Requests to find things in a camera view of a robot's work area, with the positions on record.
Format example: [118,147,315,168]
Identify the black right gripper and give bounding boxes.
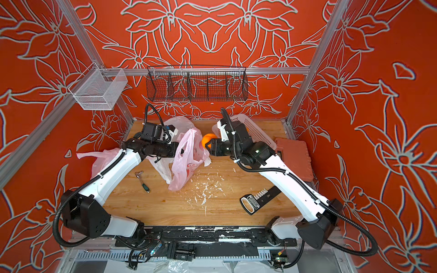
[208,136,246,158]

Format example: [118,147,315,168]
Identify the pink plastic bag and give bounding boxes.
[168,127,211,191]
[76,148,121,178]

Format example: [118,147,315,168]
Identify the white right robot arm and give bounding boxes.
[206,117,378,257]

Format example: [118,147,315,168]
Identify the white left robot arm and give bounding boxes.
[52,118,179,250]

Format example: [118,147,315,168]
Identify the white translucent plastic bag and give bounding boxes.
[146,116,195,185]

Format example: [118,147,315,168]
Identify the white plastic perforated basket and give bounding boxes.
[212,114,277,150]

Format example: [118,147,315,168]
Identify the red plastic tool case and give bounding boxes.
[275,138,314,182]

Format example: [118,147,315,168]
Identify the black handheld label tool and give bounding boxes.
[240,186,281,215]

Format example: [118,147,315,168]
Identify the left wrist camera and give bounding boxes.
[140,122,177,143]

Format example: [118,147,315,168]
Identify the small green handled screwdriver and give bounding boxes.
[135,171,150,193]

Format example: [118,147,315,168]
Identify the black wire wall basket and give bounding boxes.
[146,66,249,102]

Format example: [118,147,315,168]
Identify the clear wire mesh basket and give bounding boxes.
[68,68,127,111]

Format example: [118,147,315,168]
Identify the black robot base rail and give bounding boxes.
[110,226,298,262]

